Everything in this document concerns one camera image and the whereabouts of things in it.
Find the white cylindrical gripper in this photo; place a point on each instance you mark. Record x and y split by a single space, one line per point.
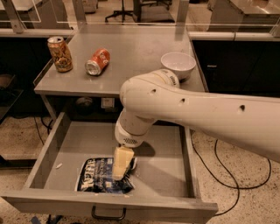
127 137

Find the blue kettle chip bag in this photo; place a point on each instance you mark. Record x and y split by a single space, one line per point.
96 177

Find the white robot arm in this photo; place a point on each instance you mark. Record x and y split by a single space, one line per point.
249 122

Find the grey open drawer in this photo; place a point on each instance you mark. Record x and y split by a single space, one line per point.
161 170

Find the grey counter cabinet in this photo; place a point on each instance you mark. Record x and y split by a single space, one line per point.
134 49

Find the white sticker label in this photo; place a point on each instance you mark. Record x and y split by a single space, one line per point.
107 103

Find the orange soda can lying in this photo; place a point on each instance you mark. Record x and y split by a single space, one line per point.
99 60

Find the white bowl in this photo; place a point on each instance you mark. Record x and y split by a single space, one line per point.
180 63

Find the upright brown patterned can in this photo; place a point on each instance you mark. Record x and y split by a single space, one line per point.
61 55

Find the black office chair base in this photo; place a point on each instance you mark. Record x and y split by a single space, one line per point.
122 13

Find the black drawer handle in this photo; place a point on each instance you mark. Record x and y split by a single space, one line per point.
108 214

